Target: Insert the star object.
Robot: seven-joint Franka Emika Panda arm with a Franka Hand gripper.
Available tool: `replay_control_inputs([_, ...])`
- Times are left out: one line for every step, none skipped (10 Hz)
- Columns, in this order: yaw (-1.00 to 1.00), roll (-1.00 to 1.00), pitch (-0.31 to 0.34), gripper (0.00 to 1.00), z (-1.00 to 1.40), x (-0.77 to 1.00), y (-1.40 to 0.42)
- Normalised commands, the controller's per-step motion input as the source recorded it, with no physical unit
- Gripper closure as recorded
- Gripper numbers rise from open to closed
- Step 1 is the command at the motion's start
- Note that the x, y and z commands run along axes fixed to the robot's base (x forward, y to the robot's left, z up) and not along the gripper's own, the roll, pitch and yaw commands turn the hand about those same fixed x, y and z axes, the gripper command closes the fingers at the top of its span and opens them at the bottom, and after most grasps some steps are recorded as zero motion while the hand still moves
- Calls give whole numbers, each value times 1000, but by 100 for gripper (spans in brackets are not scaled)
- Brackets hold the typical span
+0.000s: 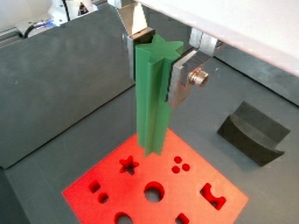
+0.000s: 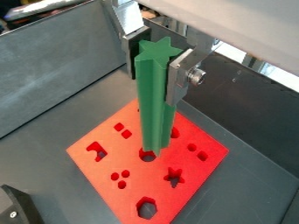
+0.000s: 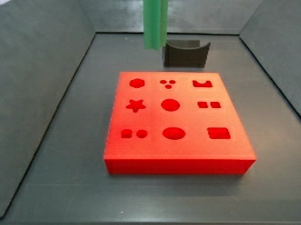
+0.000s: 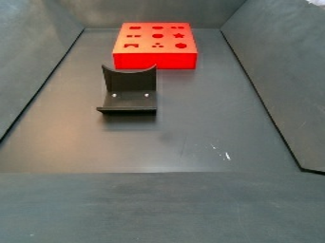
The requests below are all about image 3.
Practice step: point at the black curved holder bracket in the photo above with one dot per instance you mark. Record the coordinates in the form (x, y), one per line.
(184, 54)

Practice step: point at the green star-shaped peg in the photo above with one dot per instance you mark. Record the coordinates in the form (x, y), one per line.
(155, 11)

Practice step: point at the red shape-sorting block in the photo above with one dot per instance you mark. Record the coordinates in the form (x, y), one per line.
(175, 126)

